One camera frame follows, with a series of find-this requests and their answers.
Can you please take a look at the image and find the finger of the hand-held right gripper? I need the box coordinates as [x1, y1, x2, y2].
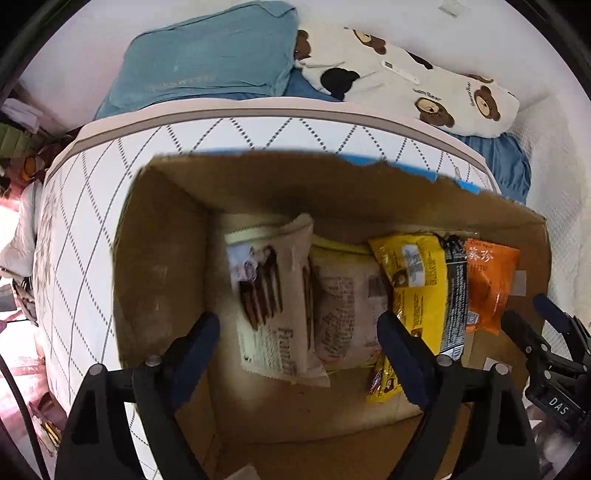
[501, 310, 583, 370]
[533, 294, 591, 365]

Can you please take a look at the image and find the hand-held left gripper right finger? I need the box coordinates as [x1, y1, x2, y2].
[376, 311, 541, 480]

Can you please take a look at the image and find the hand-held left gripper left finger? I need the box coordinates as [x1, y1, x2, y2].
[54, 311, 221, 480]

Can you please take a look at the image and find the beige wafer packet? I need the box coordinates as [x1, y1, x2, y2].
[225, 213, 331, 388]

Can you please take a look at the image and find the beige snack packet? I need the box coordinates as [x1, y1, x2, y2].
[307, 235, 391, 370]

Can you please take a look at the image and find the brown cardboard box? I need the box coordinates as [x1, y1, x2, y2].
[113, 150, 552, 480]

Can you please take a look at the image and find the small yellow snack packet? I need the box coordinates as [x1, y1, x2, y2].
[366, 355, 402, 404]

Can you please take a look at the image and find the large yellow snack packet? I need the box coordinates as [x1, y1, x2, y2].
[368, 233, 451, 356]

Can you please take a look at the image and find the orange snack packet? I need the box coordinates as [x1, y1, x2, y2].
[464, 239, 521, 335]

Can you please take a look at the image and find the black snack packet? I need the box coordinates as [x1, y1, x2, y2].
[436, 235, 469, 361]

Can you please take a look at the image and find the white textured bedspread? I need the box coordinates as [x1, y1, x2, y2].
[515, 92, 591, 324]

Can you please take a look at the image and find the blue bed sheet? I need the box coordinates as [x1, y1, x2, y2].
[284, 69, 532, 204]

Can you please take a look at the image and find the white quilted mattress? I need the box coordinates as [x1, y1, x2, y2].
[32, 99, 504, 480]

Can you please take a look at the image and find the white cloth bundle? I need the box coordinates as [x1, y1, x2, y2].
[0, 182, 44, 278]

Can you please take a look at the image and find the bear print pillow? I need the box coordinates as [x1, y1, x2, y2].
[293, 25, 520, 139]

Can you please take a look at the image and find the white remote control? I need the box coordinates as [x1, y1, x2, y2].
[381, 60, 420, 85]

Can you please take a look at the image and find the green cloth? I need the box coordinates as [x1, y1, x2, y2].
[0, 121, 35, 155]

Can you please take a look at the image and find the blue pillow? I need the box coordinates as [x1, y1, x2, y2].
[95, 0, 298, 120]

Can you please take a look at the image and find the black cable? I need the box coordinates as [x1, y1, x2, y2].
[0, 357, 49, 480]

